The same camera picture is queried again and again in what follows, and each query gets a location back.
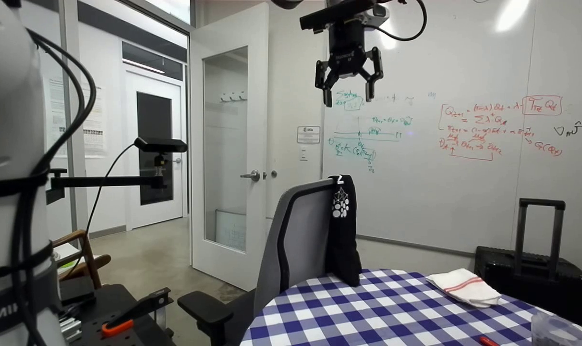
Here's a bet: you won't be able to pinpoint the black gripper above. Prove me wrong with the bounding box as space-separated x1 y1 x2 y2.
313 21 386 109

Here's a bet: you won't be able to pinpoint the black shirt with white print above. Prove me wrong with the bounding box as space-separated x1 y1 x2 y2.
325 172 365 288

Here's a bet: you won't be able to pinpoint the white door with glass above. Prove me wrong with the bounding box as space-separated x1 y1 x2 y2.
186 1 273 294

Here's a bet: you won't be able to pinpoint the grey mesh office chair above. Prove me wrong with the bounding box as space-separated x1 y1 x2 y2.
177 174 363 346

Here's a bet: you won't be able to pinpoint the dark background door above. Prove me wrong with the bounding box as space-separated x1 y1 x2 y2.
135 90 175 207

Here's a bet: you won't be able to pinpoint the blue white checkered tablecloth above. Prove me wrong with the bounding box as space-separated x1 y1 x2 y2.
238 267 582 346

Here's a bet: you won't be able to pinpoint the white towel with red stripe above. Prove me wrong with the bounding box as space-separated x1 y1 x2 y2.
427 265 503 311

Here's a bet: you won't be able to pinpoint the black rolling suitcase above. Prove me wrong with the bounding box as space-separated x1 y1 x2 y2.
473 196 582 326

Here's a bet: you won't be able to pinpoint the wooden stool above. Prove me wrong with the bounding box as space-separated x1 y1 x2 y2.
48 226 113 292

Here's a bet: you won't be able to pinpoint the clear plastic cup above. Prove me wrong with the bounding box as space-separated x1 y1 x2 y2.
530 309 582 346

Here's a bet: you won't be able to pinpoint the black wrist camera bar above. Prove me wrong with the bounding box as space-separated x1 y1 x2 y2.
298 0 392 34

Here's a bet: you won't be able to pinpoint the small white wall sign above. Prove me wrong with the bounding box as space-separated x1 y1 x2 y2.
294 123 323 146

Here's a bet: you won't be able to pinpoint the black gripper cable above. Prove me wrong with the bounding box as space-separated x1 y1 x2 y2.
373 0 430 44

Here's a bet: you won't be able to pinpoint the black camera on stand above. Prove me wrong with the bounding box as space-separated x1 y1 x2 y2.
133 136 190 155

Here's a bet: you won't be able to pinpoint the thin black camera cable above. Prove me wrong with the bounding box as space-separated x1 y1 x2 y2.
83 142 140 240

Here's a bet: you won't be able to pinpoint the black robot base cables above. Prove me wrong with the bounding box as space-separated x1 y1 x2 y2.
8 26 100 346

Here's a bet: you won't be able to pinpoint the black clamp with orange handle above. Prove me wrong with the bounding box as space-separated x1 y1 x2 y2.
98 284 175 340

